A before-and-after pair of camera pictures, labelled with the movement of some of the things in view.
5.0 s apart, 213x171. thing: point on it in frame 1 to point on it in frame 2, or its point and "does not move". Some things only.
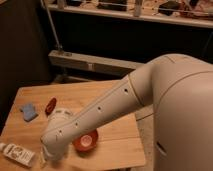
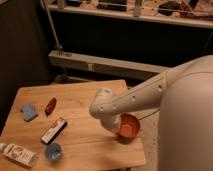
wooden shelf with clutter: (185, 12) does not move
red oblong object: (49, 108) does not move
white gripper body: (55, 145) to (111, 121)
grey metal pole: (52, 23) does not move
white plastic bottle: (17, 153) does not move
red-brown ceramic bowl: (86, 141) to (129, 128)
